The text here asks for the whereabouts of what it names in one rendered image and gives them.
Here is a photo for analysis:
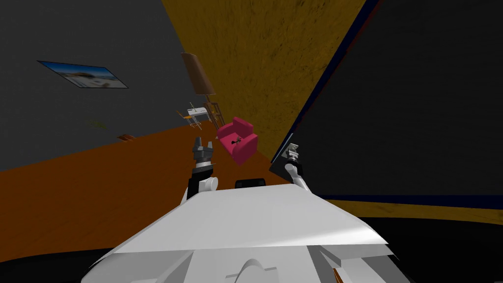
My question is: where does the brown floor lamp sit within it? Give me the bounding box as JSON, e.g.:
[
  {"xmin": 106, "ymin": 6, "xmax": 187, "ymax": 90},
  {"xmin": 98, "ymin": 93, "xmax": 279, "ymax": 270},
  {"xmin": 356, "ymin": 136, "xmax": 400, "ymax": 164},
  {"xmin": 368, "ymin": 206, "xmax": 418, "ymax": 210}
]
[{"xmin": 180, "ymin": 52, "xmax": 226, "ymax": 130}]

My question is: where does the yellow metal chair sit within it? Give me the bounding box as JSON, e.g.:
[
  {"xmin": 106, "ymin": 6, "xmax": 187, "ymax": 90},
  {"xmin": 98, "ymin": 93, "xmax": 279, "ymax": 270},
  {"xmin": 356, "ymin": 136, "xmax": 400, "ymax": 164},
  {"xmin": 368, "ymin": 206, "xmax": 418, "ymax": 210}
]
[{"xmin": 176, "ymin": 110, "xmax": 203, "ymax": 130}]

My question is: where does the white small table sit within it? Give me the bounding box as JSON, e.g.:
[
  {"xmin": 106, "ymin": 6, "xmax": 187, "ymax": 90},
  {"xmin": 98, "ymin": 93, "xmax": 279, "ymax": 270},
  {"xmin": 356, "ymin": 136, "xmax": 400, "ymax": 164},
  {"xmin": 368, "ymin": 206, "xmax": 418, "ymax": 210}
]
[{"xmin": 186, "ymin": 102, "xmax": 210, "ymax": 118}]

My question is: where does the pink armchair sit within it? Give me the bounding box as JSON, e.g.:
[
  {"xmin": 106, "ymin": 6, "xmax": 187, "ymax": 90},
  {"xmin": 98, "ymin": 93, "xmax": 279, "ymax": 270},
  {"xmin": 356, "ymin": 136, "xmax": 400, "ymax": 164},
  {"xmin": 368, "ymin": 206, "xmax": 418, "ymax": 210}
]
[{"xmin": 216, "ymin": 116, "xmax": 259, "ymax": 166}]

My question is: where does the blue landscape wall picture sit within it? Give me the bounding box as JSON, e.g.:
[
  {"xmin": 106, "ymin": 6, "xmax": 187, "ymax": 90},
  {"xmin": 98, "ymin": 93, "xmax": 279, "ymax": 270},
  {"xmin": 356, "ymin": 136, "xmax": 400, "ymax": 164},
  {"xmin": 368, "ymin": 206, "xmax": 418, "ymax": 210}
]
[{"xmin": 37, "ymin": 60, "xmax": 130, "ymax": 89}]

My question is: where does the dark grey door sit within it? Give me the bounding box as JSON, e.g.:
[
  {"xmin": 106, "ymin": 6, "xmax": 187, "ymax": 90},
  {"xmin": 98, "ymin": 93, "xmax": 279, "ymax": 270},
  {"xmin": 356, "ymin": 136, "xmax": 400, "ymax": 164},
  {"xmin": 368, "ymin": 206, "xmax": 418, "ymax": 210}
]
[{"xmin": 269, "ymin": 0, "xmax": 503, "ymax": 206}]

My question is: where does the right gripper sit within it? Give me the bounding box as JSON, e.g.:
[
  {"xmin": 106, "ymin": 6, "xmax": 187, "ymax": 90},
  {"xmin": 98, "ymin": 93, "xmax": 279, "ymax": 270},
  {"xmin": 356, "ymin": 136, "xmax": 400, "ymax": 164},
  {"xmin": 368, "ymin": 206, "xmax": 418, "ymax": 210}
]
[{"xmin": 285, "ymin": 143, "xmax": 301, "ymax": 161}]

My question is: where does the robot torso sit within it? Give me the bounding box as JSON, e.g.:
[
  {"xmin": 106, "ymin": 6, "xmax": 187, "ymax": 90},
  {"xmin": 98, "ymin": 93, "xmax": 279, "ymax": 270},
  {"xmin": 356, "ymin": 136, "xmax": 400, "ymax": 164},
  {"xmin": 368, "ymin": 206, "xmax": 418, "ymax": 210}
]
[{"xmin": 80, "ymin": 178, "xmax": 412, "ymax": 283}]

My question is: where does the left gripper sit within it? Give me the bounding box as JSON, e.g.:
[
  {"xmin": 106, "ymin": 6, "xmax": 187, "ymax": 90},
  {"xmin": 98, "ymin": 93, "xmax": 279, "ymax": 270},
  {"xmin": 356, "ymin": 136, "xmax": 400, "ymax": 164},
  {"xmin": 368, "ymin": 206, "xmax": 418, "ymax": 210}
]
[{"xmin": 192, "ymin": 137, "xmax": 215, "ymax": 162}]

